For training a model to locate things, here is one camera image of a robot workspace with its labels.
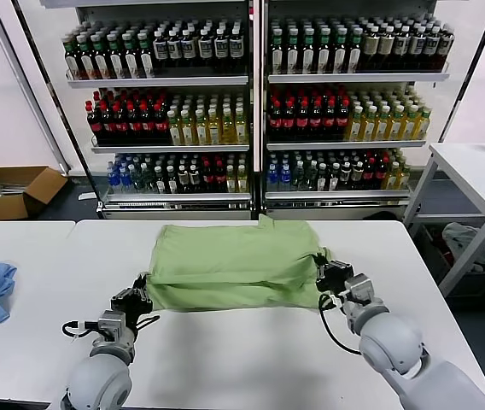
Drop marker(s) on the small blue drink bottle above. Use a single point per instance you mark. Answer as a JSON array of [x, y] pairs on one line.
[[272, 180], [114, 181], [285, 180], [125, 181]]

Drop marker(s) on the small red cap bottle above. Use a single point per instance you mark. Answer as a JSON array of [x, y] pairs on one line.
[[380, 176], [207, 181], [369, 177], [219, 181]]

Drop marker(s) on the white beverage shelf unit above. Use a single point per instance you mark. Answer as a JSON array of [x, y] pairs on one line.
[[161, 82], [353, 79]]

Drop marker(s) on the white label dark bottle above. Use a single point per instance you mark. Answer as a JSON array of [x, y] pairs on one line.
[[236, 48], [161, 51], [189, 50], [205, 49], [175, 51], [221, 49]]

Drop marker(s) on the dark storage bin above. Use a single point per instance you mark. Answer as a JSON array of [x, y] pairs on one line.
[[481, 282]]

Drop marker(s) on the grey label dark bottle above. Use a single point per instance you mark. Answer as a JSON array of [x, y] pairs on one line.
[[401, 48], [445, 46], [431, 47], [370, 49], [386, 49], [416, 48]]

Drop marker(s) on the small yellow juice bottle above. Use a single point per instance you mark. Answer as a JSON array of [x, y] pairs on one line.
[[242, 182], [231, 182], [403, 178], [392, 178]]

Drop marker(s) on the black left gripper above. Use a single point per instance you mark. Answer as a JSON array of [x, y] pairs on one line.
[[131, 304]]

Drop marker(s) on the green cap tea bottle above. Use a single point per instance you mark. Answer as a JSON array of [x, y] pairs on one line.
[[307, 55], [86, 60], [323, 55], [339, 54], [354, 54], [116, 60], [277, 55], [101, 60], [146, 59], [131, 60], [292, 55], [73, 60]]

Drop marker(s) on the small white label bottle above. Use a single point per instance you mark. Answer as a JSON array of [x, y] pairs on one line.
[[159, 183], [171, 183], [333, 179], [194, 182], [345, 177], [357, 177], [182, 182]]

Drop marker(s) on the black framed glass door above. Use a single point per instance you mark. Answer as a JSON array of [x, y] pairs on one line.
[[472, 68], [29, 64]]

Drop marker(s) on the black rounded floor object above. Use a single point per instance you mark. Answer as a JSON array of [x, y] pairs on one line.
[[381, 216]]

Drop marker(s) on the light green polo shirt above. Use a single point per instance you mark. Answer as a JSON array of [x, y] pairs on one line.
[[234, 256]]

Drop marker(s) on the small white floor strip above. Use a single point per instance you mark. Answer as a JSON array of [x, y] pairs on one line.
[[86, 197]]

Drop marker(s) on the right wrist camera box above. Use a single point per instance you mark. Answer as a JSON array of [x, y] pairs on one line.
[[360, 287]]

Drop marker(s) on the crumpled grey cloth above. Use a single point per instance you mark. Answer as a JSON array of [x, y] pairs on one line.
[[460, 243]]

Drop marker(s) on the white side table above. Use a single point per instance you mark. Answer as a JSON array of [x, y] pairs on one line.
[[473, 171]]

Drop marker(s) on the red cap cola bottle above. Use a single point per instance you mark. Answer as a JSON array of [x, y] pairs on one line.
[[94, 126], [275, 124], [289, 124], [148, 126], [330, 124], [107, 126], [343, 123], [316, 124], [161, 126], [121, 126], [135, 126], [302, 124]]

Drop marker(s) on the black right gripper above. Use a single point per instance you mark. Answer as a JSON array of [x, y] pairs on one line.
[[334, 277]]

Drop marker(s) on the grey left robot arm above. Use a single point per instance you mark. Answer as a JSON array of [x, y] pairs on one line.
[[97, 380]]

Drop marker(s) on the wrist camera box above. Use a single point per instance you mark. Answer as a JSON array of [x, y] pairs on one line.
[[111, 323], [360, 287]]

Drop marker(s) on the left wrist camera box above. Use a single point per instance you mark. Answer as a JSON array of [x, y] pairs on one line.
[[111, 323]]

